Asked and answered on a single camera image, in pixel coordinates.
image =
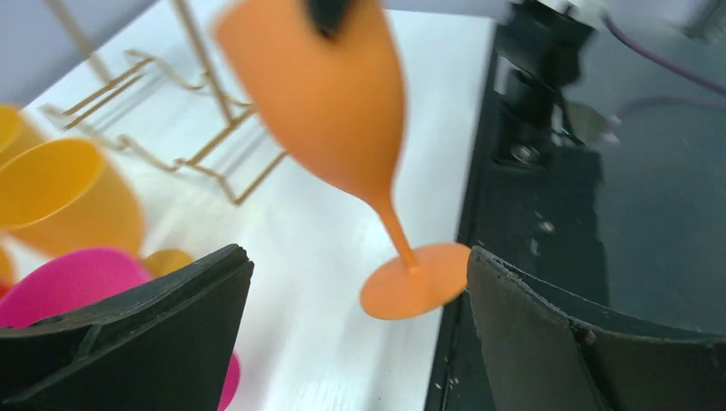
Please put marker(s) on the red plastic wine glass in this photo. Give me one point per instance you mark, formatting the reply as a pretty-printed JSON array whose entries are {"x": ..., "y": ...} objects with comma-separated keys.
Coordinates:
[{"x": 7, "y": 273}]

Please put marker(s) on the gold wire glass rack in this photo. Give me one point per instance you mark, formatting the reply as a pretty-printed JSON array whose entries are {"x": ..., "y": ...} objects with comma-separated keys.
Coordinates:
[{"x": 186, "y": 128}]

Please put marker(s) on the yellow wine glass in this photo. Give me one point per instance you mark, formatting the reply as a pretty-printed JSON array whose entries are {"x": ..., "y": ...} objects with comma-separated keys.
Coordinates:
[
  {"x": 18, "y": 133},
  {"x": 65, "y": 195}
]

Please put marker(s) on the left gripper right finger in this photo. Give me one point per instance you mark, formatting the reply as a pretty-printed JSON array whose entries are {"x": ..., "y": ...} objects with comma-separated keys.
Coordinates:
[{"x": 595, "y": 363}]

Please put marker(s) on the pink plastic wine glass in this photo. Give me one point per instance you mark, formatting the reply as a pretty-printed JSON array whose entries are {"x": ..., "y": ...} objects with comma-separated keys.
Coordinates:
[{"x": 68, "y": 283}]

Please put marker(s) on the orange plastic wine glass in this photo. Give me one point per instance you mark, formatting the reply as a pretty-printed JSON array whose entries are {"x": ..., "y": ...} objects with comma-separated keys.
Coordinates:
[{"x": 338, "y": 108}]

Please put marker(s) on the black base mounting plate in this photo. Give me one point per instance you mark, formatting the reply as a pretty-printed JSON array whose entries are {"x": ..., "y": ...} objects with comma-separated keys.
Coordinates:
[{"x": 540, "y": 220}]

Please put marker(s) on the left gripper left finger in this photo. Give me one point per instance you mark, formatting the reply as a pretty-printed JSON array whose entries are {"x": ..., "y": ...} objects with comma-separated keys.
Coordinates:
[{"x": 130, "y": 346}]

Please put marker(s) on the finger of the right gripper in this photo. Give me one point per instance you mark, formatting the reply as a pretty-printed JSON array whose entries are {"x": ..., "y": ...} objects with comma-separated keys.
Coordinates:
[{"x": 328, "y": 16}]

